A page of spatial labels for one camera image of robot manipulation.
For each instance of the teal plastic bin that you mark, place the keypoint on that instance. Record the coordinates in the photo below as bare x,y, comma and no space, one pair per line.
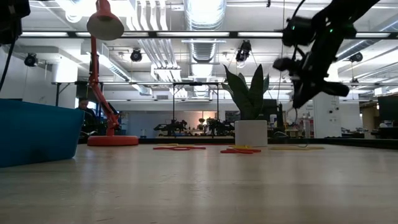
37,133

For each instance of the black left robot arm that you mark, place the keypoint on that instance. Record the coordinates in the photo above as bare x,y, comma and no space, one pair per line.
12,18

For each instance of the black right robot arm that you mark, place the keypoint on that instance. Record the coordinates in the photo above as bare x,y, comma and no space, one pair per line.
351,12

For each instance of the black background robot arm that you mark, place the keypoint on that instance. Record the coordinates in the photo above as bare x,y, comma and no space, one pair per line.
171,127
217,126

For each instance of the white pillar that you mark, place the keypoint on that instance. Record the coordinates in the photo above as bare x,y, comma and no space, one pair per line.
325,118

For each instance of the silver ribbed air duct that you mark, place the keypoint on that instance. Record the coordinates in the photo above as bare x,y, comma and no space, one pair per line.
203,51

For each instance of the red rubber band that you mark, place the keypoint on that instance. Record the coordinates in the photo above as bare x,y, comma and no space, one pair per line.
239,151
180,148

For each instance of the green plant in white pot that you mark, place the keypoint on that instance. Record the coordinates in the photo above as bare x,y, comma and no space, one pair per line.
251,133

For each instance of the person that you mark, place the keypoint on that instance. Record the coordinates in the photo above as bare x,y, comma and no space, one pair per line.
85,115

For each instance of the black ceiling spotlight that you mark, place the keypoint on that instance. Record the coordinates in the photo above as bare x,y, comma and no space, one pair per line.
136,56
356,57
244,51
31,60

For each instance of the black cabinet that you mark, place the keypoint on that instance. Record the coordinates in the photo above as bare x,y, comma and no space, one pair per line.
388,109

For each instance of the red desk lamp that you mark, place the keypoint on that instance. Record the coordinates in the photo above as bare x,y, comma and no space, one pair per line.
112,140

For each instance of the long yellow rubber band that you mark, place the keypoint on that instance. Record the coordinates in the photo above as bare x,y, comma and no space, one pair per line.
295,148

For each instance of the black background rig frame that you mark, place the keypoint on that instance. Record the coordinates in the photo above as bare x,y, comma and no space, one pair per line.
196,83

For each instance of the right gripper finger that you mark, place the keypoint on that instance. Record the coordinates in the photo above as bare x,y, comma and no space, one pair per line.
298,93
308,92

